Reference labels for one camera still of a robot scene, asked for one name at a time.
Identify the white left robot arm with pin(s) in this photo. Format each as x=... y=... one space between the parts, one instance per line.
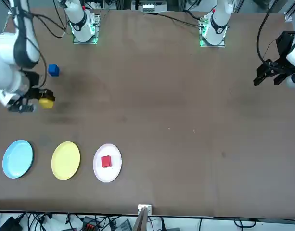
x=218 y=26

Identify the white power strip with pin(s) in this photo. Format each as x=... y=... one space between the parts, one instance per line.
x=148 y=8

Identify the yellow plate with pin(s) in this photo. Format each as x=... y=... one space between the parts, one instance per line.
x=65 y=160

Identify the red cube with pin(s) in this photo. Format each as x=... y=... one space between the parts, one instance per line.
x=106 y=161

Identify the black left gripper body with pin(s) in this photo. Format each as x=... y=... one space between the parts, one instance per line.
x=284 y=43

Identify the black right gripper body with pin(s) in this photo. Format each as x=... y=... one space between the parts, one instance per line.
x=31 y=79

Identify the aluminium corner rail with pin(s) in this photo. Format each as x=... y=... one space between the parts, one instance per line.
x=288 y=16

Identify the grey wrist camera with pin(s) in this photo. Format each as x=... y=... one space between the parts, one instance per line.
x=22 y=108

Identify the black power adapter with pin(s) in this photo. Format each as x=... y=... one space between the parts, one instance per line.
x=10 y=225

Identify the white plate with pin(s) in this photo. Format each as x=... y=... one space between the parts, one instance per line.
x=99 y=173

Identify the white post bracket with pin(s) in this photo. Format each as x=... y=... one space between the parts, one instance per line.
x=149 y=209

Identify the red and black device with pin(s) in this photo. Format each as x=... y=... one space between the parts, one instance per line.
x=89 y=225

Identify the yellow cube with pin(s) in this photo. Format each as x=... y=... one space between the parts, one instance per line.
x=46 y=104

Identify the green lit circuit board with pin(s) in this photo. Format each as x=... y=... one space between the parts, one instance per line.
x=96 y=20
x=203 y=21

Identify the light blue plate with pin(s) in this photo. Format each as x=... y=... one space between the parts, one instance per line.
x=17 y=158

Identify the blue cube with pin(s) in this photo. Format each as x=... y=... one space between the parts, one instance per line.
x=53 y=70

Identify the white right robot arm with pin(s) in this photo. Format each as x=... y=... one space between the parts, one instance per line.
x=81 y=26

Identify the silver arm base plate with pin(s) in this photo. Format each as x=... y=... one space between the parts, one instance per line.
x=220 y=45
x=77 y=42

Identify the aluminium camera post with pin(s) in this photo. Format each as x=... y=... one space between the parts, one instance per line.
x=141 y=221

